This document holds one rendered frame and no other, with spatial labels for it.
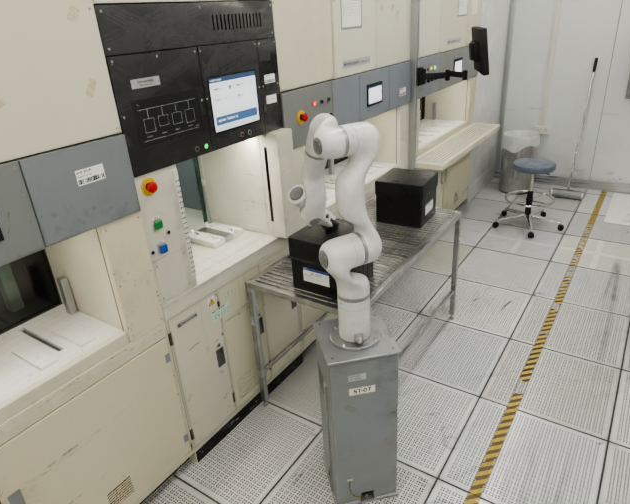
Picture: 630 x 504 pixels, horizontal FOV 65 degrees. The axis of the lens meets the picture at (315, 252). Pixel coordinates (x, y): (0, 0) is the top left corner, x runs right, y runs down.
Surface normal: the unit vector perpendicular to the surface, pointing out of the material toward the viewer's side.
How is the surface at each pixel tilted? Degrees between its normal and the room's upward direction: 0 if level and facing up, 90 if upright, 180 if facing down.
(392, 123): 90
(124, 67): 90
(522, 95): 90
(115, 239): 90
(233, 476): 0
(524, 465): 0
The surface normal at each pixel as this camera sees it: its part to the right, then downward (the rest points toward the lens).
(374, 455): 0.19, 0.41
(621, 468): -0.06, -0.90
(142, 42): 0.83, 0.19
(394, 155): -0.55, 0.39
